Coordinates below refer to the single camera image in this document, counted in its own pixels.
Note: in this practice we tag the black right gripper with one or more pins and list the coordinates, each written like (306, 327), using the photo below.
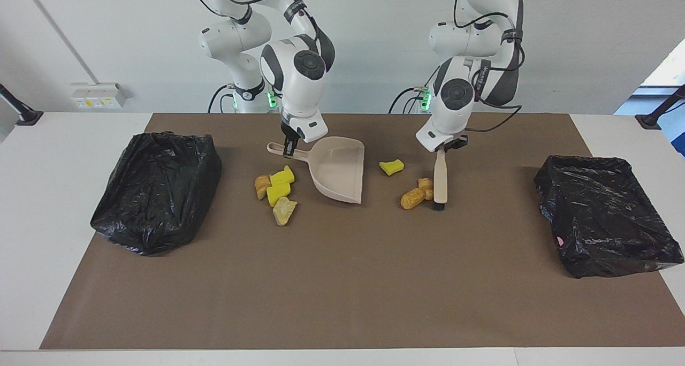
(288, 130)

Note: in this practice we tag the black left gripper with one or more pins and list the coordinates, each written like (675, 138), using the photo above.
(455, 141)

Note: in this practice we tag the beige hand brush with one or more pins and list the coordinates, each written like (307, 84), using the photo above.
(440, 178)

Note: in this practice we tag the yellow sponge block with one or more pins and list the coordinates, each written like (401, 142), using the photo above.
(277, 195)
(282, 176)

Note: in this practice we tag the striped croissant bread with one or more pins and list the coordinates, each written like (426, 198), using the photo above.
(426, 185)

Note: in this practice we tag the small striped croissant piece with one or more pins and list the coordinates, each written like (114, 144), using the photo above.
(262, 187)

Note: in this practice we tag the beige plastic dustpan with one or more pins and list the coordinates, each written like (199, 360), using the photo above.
(340, 168)

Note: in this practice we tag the curved yellow sponge piece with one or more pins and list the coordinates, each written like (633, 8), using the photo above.
(392, 167)

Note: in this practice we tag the oval brown bread roll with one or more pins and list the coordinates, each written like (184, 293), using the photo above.
(413, 199)

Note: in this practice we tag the pale angular bread chunk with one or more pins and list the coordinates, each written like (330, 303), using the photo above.
(283, 212)

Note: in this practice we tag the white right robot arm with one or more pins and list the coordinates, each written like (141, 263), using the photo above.
(299, 82)

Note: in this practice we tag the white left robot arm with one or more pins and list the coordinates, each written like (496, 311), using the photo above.
(455, 104)

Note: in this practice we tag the black bag-lined bin pink mark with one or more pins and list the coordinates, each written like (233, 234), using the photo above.
(604, 221)

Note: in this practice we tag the brown table mat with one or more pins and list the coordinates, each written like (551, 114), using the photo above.
(342, 312)

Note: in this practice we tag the black clamp stand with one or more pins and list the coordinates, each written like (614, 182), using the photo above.
(21, 113)
(655, 117)

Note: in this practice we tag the white wall power strip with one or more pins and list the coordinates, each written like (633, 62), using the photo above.
(99, 94)

